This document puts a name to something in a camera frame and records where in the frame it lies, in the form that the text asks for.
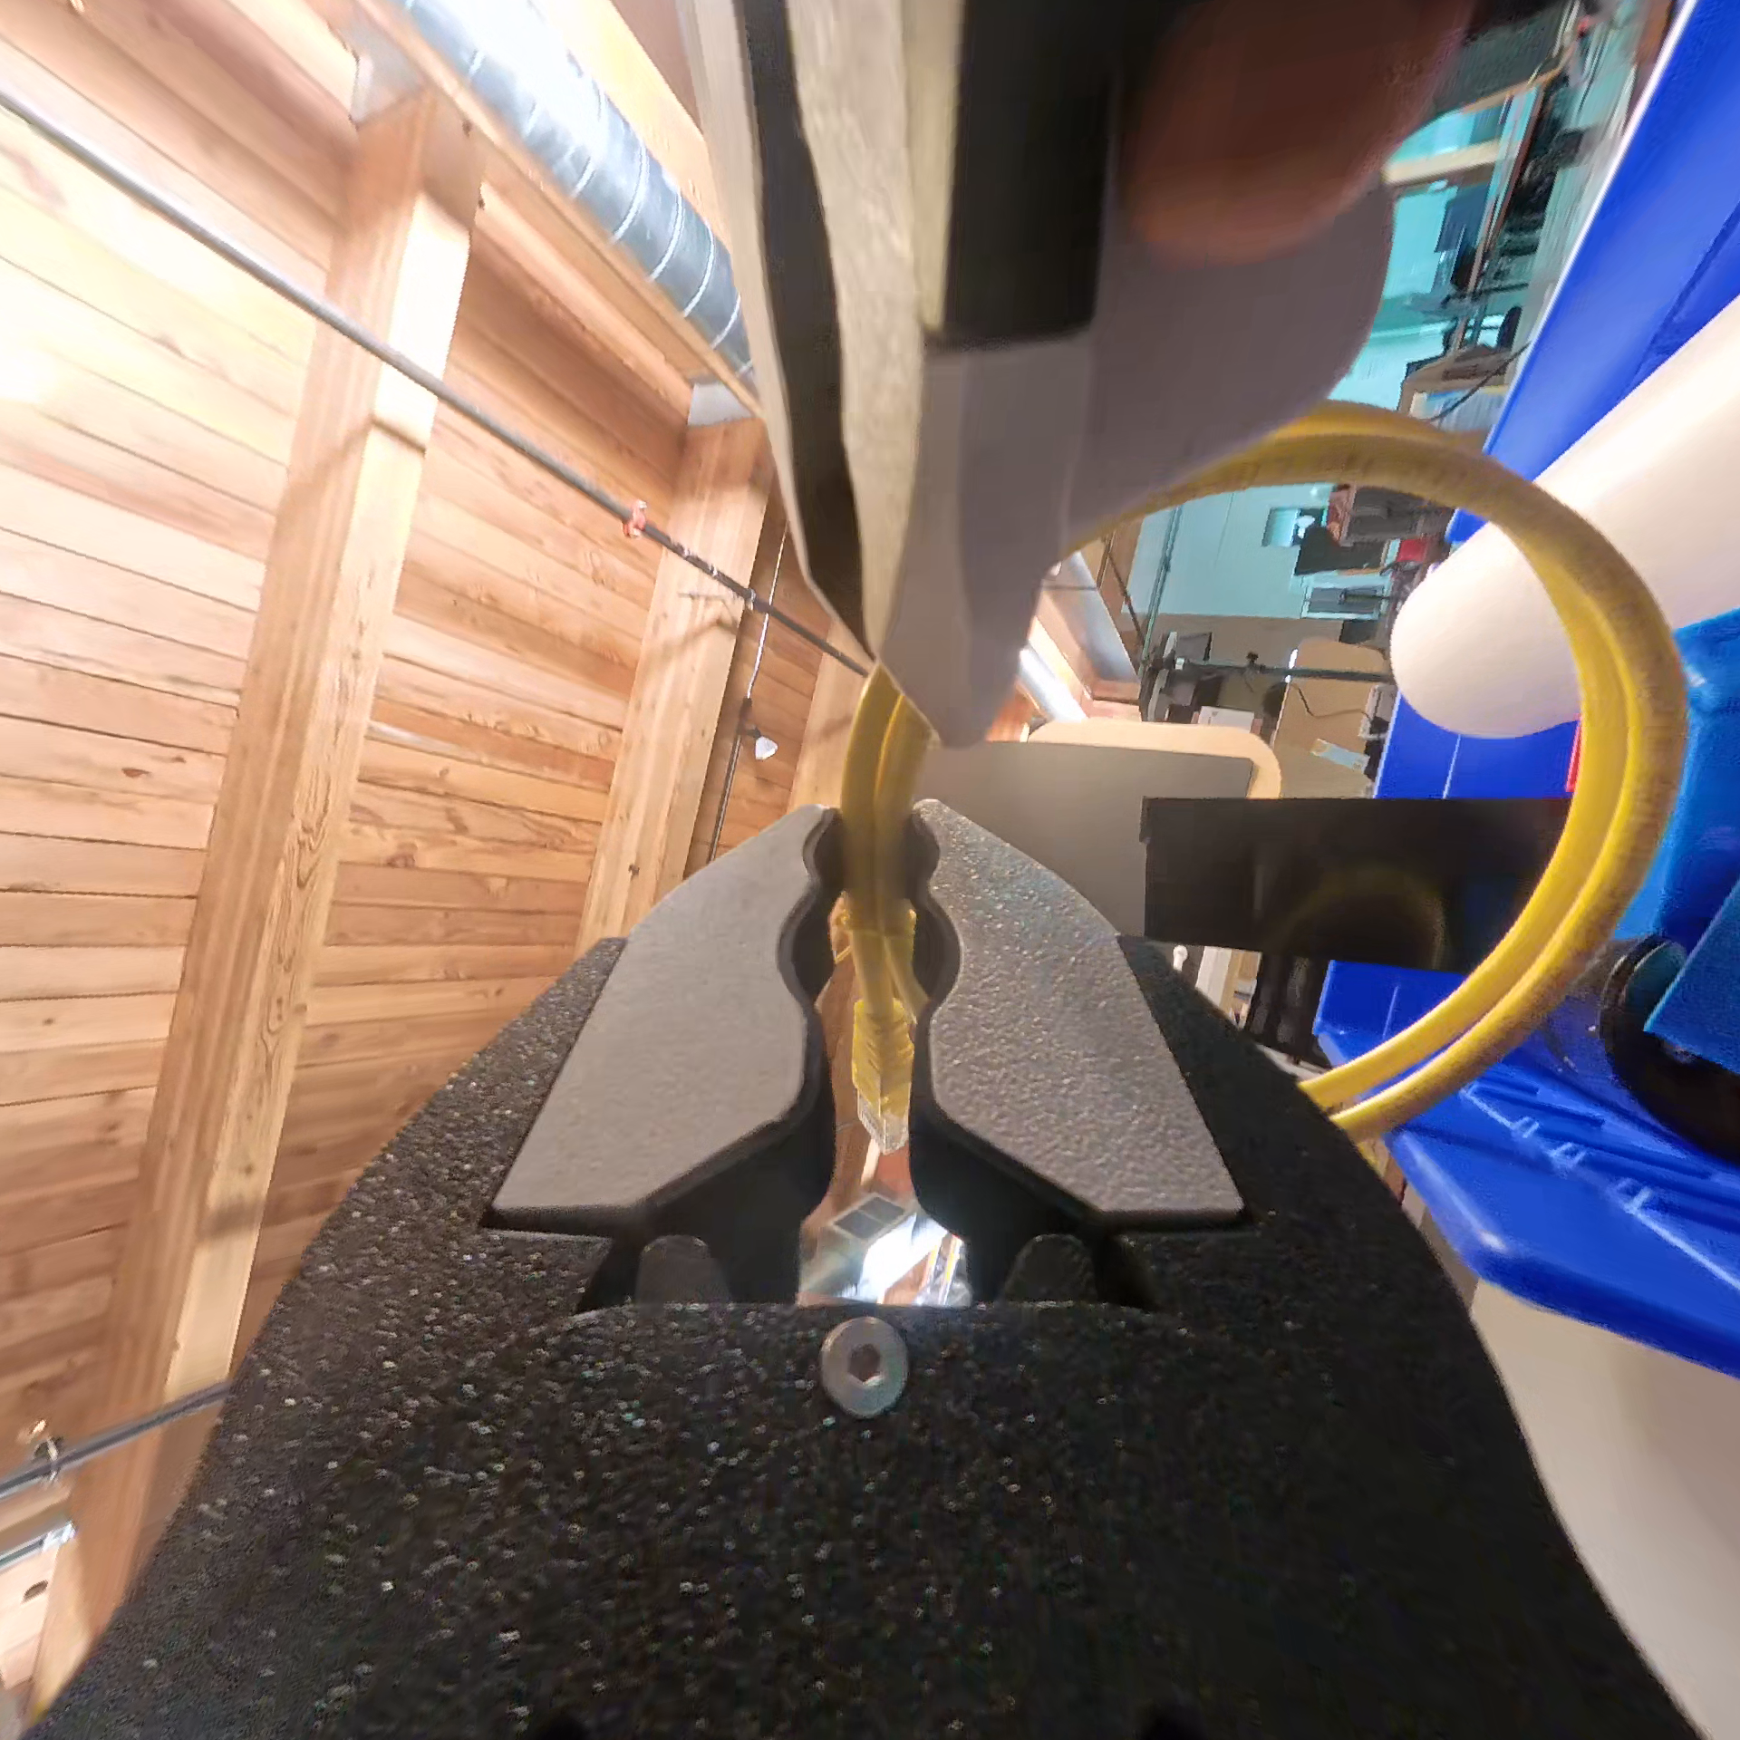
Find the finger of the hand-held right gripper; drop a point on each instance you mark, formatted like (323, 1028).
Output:
(869, 272)
(1169, 395)

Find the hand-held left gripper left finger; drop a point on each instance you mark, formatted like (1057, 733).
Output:
(667, 1060)

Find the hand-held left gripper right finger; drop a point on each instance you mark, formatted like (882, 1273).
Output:
(1073, 1060)

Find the blue storage bin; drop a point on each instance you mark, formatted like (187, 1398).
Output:
(1563, 1195)

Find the person's right hand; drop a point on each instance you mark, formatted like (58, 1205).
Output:
(1277, 120)

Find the black backdrop board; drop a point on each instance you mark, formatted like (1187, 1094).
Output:
(1061, 803)

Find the black glossy card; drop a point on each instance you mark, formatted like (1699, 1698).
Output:
(1291, 870)

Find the white track spotlight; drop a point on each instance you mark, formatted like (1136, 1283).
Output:
(759, 745)

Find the white film roll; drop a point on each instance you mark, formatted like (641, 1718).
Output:
(1563, 598)

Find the black ceiling rod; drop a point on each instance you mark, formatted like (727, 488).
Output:
(409, 368)

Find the silver spiral duct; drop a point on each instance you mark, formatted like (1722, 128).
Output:
(586, 151)

